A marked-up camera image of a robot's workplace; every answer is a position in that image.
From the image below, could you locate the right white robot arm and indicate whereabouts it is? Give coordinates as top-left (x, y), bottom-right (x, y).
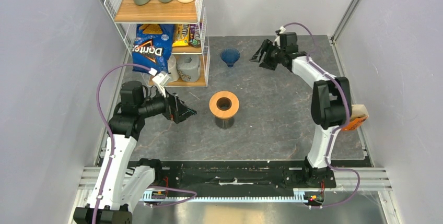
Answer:
top-left (251, 29), bottom-right (352, 187)

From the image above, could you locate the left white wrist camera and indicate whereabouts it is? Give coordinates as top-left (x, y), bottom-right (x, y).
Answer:
top-left (148, 68), bottom-right (171, 98)

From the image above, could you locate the dark brown candy bag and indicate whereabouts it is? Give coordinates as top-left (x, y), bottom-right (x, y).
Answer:
top-left (189, 24), bottom-right (201, 48)

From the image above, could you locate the white toilet paper roll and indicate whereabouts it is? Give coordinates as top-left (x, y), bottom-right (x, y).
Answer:
top-left (168, 55), bottom-right (180, 82)

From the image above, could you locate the yellow M&M candy bag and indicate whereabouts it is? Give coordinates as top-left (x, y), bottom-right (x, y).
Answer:
top-left (172, 23), bottom-right (190, 48)

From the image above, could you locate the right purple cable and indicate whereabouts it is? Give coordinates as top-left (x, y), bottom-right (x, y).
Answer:
top-left (282, 21), bottom-right (362, 210)

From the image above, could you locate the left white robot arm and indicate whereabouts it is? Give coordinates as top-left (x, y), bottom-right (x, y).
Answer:
top-left (73, 81), bottom-right (196, 223)

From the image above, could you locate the white wire shelf rack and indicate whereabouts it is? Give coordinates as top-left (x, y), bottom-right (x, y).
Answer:
top-left (103, 0), bottom-right (211, 87)

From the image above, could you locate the white slotted cable duct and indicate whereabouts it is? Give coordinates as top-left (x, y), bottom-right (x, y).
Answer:
top-left (139, 190), bottom-right (325, 204)

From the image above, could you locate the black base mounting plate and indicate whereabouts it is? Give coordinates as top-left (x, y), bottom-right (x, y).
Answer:
top-left (127, 159), bottom-right (368, 197)

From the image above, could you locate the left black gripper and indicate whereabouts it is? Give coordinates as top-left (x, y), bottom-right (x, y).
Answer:
top-left (137, 84), bottom-right (196, 123)

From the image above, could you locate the grey toilet paper roll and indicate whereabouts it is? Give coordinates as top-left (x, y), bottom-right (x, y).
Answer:
top-left (177, 55), bottom-right (201, 82)

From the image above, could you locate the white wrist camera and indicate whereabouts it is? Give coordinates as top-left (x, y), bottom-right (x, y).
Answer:
top-left (274, 26), bottom-right (286, 46)
top-left (148, 68), bottom-right (171, 98)

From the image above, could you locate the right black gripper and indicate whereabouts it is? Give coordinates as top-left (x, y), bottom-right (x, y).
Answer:
top-left (249, 39), bottom-right (285, 71)

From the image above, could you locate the glass coffee carafe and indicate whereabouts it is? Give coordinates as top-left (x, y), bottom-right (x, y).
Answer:
top-left (215, 117), bottom-right (235, 129)

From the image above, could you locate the blue Doritos chip bag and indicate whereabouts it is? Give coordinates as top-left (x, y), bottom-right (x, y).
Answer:
top-left (132, 23), bottom-right (174, 73)

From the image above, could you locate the brown paper coffee filter pack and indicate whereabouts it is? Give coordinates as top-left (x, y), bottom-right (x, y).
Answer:
top-left (342, 104), bottom-right (369, 132)

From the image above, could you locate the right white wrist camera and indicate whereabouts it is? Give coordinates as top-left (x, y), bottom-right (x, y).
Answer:
top-left (274, 26), bottom-right (286, 46)

